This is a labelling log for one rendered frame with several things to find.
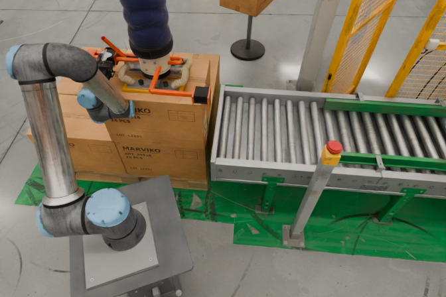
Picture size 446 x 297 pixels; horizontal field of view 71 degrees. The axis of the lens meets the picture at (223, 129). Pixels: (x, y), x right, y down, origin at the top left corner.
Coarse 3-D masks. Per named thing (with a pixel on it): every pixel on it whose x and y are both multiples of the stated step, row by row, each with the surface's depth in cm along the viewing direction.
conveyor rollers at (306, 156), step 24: (240, 120) 216; (264, 120) 216; (288, 120) 217; (312, 120) 220; (408, 120) 217; (432, 120) 217; (240, 144) 204; (264, 144) 202; (288, 144) 205; (360, 144) 203; (384, 144) 205; (432, 144) 204; (384, 168) 191; (408, 168) 192
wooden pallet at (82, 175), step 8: (216, 112) 279; (208, 168) 238; (80, 176) 246; (88, 176) 246; (96, 176) 246; (104, 176) 246; (112, 176) 246; (120, 176) 237; (128, 176) 236; (136, 176) 235; (144, 176) 234; (152, 176) 233; (208, 176) 242; (176, 184) 242; (184, 184) 242; (192, 184) 237; (200, 184) 236
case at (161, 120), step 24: (192, 72) 186; (144, 96) 172; (168, 96) 172; (120, 120) 185; (144, 120) 183; (168, 120) 181; (192, 120) 179; (144, 144) 201; (168, 144) 198; (192, 144) 196
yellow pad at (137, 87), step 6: (126, 84) 176; (138, 84) 175; (144, 84) 175; (162, 84) 175; (168, 84) 175; (126, 90) 173; (132, 90) 173; (138, 90) 173; (144, 90) 173; (180, 90) 173
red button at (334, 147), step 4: (328, 144) 141; (332, 144) 140; (336, 144) 140; (340, 144) 140; (328, 148) 140; (332, 148) 139; (336, 148) 139; (340, 148) 139; (332, 152) 139; (336, 152) 138
